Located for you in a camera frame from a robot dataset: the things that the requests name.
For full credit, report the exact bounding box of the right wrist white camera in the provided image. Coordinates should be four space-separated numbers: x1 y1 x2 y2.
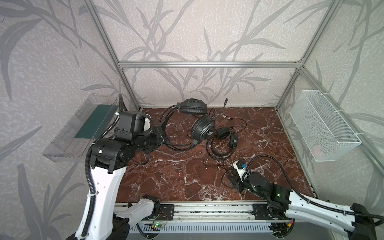
233 160 250 182

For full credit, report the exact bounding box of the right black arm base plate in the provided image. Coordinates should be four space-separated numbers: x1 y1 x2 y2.
251 203 273 220

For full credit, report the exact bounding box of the white wire mesh basket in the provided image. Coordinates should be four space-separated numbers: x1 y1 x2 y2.
290 90 362 162

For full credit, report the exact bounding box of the small headphones black cable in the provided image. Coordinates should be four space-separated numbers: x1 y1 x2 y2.
209 107 248 142

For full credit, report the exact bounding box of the wrist white camera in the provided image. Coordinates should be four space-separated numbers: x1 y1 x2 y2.
233 160 250 182
143 114 152 132

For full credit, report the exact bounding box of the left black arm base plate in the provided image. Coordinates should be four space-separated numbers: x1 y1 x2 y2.
156 204 175 221

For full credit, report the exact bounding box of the aluminium frame crossbar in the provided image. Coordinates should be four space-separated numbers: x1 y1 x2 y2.
118 61 301 69

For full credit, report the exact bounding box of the green lit circuit board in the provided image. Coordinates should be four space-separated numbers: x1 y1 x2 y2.
152 222 166 231

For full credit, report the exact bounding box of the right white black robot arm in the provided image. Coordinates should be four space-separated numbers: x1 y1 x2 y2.
227 156 384 240

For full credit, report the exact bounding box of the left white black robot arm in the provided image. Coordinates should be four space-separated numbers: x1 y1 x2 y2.
69 95 170 240

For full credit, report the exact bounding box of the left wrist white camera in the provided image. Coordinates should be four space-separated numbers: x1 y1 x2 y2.
143 114 152 132

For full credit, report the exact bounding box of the clear plastic wall tray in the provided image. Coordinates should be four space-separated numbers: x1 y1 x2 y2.
42 94 119 163

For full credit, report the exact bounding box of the aluminium front rail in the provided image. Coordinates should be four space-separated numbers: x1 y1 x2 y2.
86 201 341 224

